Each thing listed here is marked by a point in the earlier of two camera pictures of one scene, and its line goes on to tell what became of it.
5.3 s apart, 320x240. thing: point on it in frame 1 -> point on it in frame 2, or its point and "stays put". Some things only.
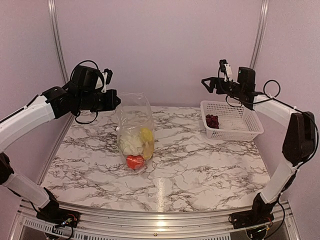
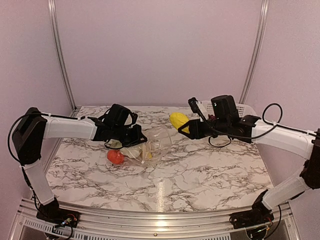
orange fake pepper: x=135 y=162 -> x=115 y=157
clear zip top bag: x=133 y=113 -> x=147 y=152
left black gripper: x=110 y=104 -> x=137 y=137
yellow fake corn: x=147 y=137 -> x=178 y=119
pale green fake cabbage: x=132 y=145 stays put
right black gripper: x=219 y=80 -> x=195 y=130
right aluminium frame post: x=263 y=22 stays put
